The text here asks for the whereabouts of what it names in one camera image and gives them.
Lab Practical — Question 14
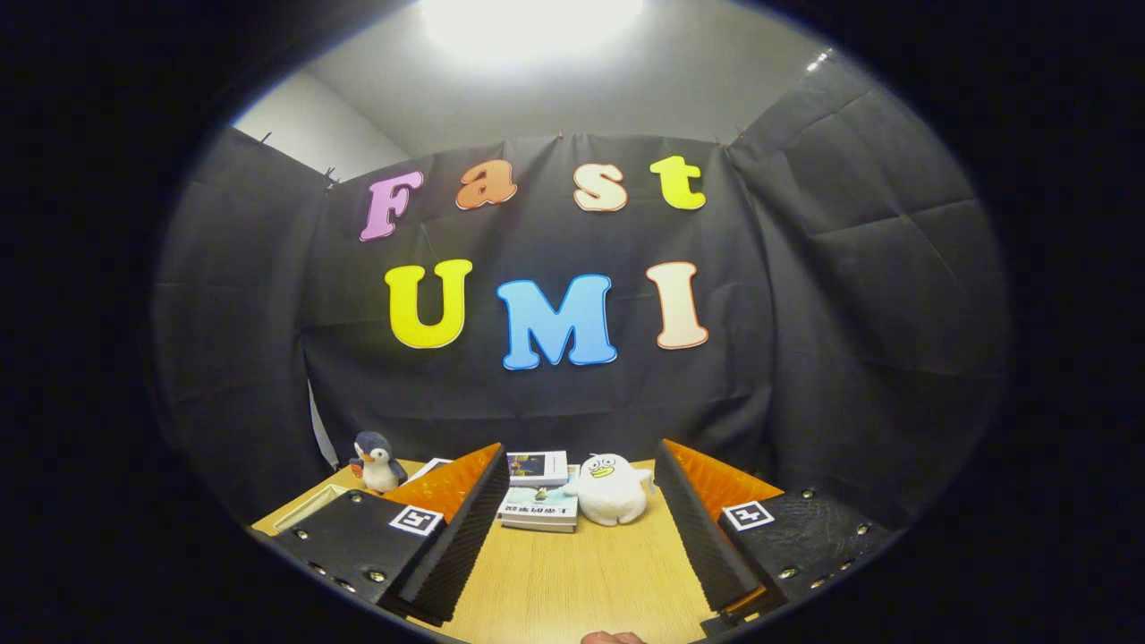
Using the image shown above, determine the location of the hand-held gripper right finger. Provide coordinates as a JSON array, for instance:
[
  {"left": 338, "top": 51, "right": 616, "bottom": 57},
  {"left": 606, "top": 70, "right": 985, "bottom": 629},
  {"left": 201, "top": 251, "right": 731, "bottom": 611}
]
[{"left": 653, "top": 438, "right": 900, "bottom": 638}]

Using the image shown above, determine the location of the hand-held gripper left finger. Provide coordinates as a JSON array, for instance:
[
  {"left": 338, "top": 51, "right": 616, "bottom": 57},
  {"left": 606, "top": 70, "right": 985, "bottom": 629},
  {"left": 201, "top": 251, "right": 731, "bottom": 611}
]
[{"left": 268, "top": 443, "right": 511, "bottom": 627}]

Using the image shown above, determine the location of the beige fabric storage box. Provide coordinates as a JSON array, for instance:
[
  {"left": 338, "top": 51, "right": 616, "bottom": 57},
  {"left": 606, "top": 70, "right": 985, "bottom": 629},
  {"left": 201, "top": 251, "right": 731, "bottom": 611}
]
[{"left": 273, "top": 483, "right": 354, "bottom": 536}]

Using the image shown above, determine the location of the thick book with teal cover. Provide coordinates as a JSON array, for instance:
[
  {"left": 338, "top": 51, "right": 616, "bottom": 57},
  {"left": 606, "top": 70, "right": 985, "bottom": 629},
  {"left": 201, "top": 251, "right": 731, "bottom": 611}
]
[{"left": 498, "top": 486, "right": 582, "bottom": 534}]

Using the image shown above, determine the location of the white duck plush toy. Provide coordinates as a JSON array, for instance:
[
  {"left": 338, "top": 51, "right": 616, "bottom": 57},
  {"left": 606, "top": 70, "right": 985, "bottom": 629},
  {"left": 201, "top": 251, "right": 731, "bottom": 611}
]
[{"left": 564, "top": 453, "right": 656, "bottom": 527}]

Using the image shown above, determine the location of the book with blue picture cover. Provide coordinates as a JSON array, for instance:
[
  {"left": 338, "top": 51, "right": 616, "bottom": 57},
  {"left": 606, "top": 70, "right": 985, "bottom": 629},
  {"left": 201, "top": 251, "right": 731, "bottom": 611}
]
[{"left": 506, "top": 450, "right": 570, "bottom": 488}]

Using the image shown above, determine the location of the penguin plush toy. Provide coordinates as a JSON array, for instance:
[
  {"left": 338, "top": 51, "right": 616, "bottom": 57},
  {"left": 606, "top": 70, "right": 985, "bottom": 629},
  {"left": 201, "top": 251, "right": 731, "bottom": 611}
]
[{"left": 349, "top": 431, "right": 409, "bottom": 495}]

